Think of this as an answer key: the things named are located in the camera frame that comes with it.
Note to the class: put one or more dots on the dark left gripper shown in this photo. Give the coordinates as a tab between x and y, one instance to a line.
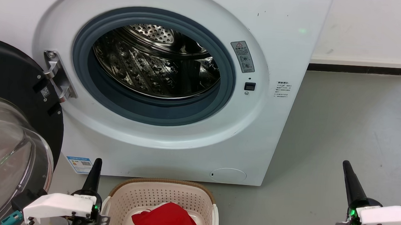
98	217

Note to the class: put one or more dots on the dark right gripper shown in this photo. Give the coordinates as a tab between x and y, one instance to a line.
354	222

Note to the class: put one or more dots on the red basketball jersey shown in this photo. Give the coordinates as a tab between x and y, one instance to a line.
167	221

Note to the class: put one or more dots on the cream perforated laundry basket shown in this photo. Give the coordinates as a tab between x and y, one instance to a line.
167	195

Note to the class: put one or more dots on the stainless steel washing machine drum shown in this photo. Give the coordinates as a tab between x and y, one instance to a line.
147	67

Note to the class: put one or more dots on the black washer door with glass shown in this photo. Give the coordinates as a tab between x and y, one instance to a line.
8	73

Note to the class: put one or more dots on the blue energy label sticker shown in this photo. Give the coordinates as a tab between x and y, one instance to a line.
79	164

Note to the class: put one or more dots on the grey rubber door gasket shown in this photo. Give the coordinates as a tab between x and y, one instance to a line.
151	112

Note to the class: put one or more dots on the teal plastic connector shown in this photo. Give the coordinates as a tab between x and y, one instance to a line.
12	218

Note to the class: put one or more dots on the white front-load washing machine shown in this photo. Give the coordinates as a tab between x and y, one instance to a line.
272	130

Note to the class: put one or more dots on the white QR code sticker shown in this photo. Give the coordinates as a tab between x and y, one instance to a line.
45	92

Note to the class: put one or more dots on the silver metal door hinge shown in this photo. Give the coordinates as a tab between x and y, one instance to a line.
61	80

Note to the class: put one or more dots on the small printed text sticker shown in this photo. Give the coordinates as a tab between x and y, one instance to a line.
282	89

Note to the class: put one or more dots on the white and black baseboard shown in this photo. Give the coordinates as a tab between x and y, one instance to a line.
363	63

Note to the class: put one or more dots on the round white filter cover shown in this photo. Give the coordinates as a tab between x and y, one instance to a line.
228	175

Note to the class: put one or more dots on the black door latch socket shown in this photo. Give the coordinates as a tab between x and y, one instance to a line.
249	86

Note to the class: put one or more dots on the grey warning sticker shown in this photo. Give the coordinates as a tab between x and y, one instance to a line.
243	57

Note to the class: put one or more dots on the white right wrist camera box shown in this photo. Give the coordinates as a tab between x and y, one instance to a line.
389	216

